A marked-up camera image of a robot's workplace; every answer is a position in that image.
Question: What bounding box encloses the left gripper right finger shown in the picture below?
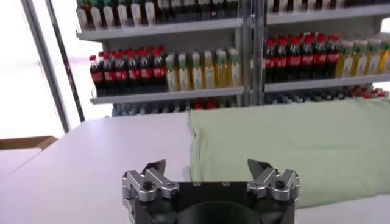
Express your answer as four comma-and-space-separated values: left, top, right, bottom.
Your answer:
246, 158, 301, 202

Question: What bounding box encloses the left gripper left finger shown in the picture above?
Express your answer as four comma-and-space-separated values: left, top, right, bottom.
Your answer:
121, 159, 180, 203

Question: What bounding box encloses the light green polo shirt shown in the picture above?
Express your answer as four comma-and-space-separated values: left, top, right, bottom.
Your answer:
188, 99, 390, 209

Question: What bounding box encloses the yellow juice bottle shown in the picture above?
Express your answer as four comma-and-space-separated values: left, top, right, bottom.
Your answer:
202, 49, 216, 90
214, 48, 229, 89
364, 38, 382, 76
350, 39, 369, 77
335, 41, 355, 79
165, 54, 179, 92
190, 51, 204, 91
227, 47, 242, 88
378, 39, 390, 75
177, 52, 191, 91

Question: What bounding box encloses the red-cap cola bottle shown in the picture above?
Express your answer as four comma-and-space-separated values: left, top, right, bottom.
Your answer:
263, 39, 277, 83
300, 35, 314, 80
89, 54, 106, 95
139, 48, 154, 93
126, 51, 141, 93
288, 36, 302, 82
152, 47, 168, 92
114, 52, 129, 94
102, 53, 116, 94
313, 33, 327, 79
275, 38, 289, 83
326, 34, 341, 79

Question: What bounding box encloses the brown cardboard box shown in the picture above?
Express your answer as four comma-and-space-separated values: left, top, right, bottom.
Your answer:
0, 136, 59, 150

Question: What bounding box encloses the white side table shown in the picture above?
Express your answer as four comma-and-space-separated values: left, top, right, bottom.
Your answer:
0, 147, 43, 181

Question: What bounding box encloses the grey metal shelf rack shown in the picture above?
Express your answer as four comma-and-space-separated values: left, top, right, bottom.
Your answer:
252, 0, 390, 106
76, 0, 254, 117

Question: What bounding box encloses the green-cap dark tea bottle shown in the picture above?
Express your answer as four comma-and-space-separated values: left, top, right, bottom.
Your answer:
76, 0, 90, 30
116, 0, 129, 29
130, 0, 143, 27
90, 0, 103, 30
144, 0, 157, 27
102, 0, 116, 30

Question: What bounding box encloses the dark window frame post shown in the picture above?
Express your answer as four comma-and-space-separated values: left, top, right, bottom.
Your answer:
45, 0, 86, 122

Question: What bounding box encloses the grey window frame post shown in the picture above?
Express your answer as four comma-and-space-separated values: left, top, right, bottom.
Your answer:
21, 0, 71, 134

